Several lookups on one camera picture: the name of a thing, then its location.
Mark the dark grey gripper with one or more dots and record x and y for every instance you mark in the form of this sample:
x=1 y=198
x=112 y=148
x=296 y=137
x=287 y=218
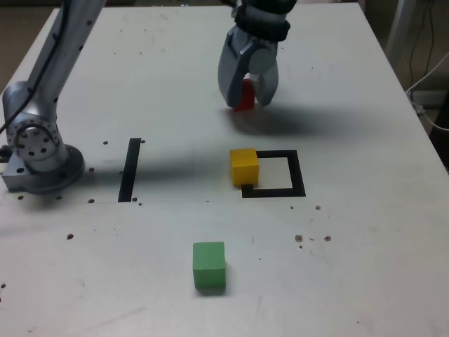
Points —
x=259 y=43

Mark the red cube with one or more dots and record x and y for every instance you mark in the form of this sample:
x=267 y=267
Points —
x=247 y=99

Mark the yellow cube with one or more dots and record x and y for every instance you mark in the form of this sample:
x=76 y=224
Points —
x=244 y=168

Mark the green cube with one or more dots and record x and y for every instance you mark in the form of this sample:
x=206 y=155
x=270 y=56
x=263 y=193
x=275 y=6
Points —
x=208 y=267

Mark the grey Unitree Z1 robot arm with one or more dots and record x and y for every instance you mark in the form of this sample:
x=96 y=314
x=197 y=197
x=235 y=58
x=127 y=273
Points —
x=35 y=140

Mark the black tape square outline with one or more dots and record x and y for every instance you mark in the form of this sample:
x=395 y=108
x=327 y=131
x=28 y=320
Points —
x=297 y=175

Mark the black tape strip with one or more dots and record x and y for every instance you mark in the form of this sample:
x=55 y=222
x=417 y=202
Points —
x=129 y=172

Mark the white metal post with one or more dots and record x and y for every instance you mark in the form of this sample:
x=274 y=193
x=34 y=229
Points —
x=398 y=28

